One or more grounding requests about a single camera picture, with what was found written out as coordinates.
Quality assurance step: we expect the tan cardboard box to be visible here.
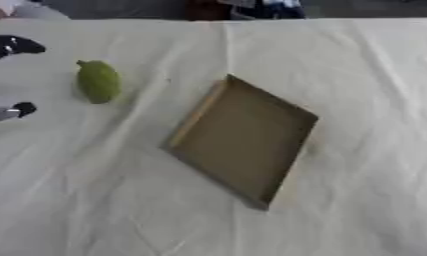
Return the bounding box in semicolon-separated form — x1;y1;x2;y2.
160;73;322;211

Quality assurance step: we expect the person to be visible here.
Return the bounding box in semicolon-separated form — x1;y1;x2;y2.
0;0;73;22
185;0;308;21

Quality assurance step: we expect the green toy fruit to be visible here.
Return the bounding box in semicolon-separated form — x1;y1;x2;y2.
74;59;124;105

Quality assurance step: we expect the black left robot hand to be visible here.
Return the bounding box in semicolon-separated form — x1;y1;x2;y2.
0;34;49;123

